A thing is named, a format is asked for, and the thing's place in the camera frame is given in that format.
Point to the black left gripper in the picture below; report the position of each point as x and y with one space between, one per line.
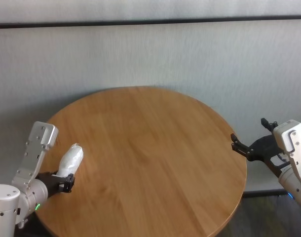
50 184

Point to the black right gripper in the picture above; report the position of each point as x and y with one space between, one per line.
264 148

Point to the white plastic-wrapped sandbag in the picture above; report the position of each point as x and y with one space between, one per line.
71 160

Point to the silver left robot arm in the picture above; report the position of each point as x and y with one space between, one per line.
5 205

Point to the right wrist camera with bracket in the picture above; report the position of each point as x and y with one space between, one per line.
291 138

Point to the black wall rail strip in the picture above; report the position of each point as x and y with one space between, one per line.
150 21

